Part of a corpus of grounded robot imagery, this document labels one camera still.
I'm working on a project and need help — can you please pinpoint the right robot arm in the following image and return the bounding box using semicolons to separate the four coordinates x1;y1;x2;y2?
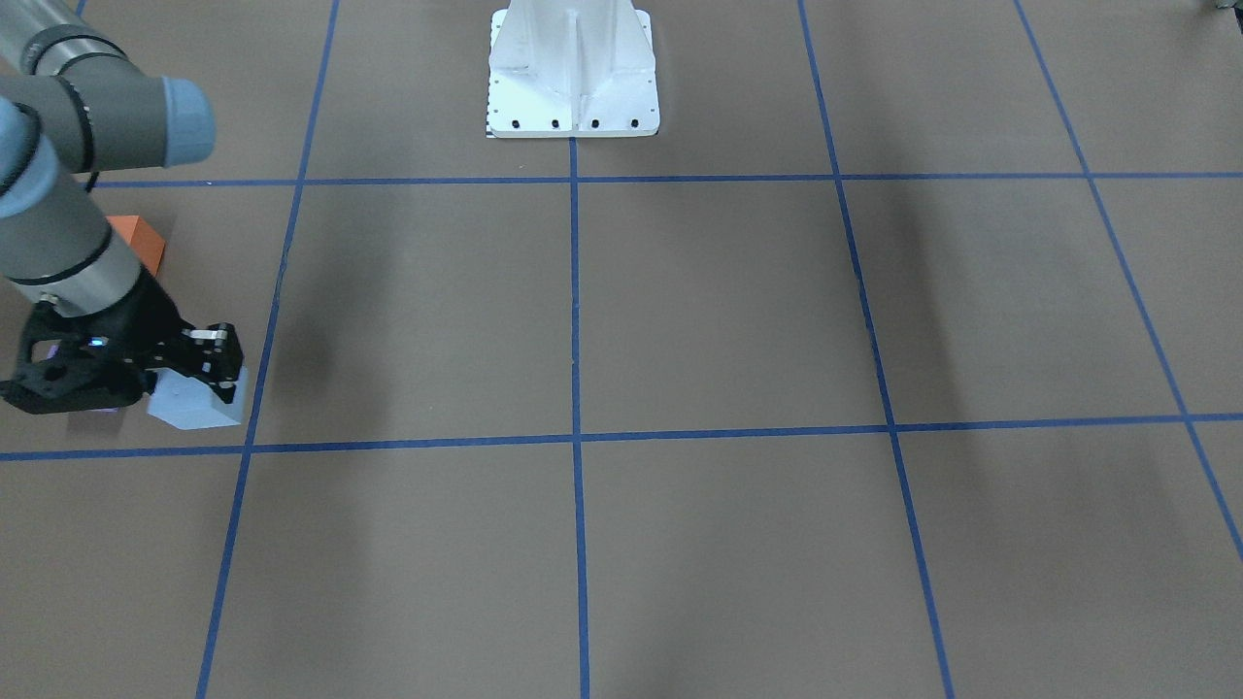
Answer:
1;1;249;430

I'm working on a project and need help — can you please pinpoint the white pedestal base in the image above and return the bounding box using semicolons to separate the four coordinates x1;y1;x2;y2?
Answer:
486;1;661;139

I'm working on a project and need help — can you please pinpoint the orange foam block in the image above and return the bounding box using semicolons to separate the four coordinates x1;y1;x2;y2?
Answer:
106;216;167;276

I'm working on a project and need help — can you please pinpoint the light blue foam block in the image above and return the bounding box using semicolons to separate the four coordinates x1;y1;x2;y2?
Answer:
145;367;250;430

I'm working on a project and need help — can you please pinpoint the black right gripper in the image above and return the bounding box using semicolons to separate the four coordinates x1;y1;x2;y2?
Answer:
1;270;244;415

